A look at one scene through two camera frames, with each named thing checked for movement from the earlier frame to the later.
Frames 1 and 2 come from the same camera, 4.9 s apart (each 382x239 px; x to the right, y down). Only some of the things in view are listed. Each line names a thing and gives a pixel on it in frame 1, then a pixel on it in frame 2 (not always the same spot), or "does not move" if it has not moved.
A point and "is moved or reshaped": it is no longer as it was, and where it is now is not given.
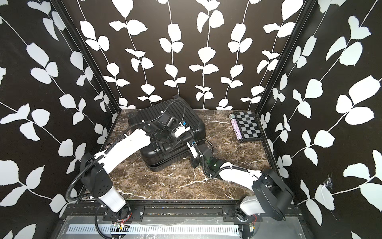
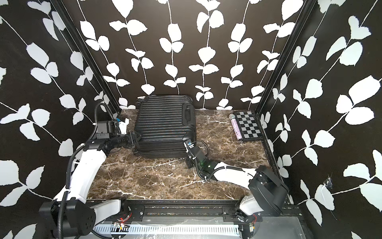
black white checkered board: x=247 y=125 does not move
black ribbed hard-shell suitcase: x=158 y=155 is moved or reshaped
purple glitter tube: x=236 y=127 does not move
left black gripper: x=175 y=143 → x=132 y=138
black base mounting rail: x=169 y=212 does not move
